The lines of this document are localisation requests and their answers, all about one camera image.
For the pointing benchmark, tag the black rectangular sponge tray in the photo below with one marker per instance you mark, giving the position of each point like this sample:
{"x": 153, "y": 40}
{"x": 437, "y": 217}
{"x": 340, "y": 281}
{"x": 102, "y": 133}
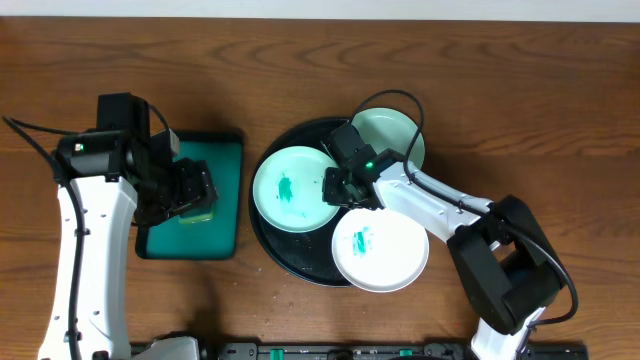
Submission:
{"x": 213, "y": 239}

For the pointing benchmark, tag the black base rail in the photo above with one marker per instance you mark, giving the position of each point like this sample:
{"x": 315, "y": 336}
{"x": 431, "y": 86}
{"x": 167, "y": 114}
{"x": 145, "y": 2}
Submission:
{"x": 180, "y": 348}

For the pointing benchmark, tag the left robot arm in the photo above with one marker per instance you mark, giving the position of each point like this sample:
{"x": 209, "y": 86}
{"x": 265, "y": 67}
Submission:
{"x": 111, "y": 177}

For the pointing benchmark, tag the yellow green sponge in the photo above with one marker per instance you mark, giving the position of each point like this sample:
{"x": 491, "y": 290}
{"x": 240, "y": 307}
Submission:
{"x": 197, "y": 215}

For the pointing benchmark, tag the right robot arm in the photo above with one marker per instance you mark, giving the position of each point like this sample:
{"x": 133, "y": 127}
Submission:
{"x": 508, "y": 269}

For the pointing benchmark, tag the white plate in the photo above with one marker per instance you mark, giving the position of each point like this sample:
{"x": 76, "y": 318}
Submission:
{"x": 379, "y": 251}

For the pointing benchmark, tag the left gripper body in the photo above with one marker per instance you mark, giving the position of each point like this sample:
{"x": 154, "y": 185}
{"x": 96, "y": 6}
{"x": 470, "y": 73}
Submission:
{"x": 198, "y": 187}

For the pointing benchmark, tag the round black tray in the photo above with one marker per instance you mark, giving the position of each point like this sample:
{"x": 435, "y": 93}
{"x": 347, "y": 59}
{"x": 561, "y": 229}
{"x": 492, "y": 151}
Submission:
{"x": 306, "y": 254}

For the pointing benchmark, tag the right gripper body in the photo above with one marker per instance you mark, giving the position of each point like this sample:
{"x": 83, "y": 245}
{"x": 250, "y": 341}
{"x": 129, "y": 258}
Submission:
{"x": 334, "y": 187}

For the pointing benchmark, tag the mint plate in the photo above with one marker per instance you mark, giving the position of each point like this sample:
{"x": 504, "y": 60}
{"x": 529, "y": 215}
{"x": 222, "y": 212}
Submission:
{"x": 288, "y": 189}
{"x": 385, "y": 128}

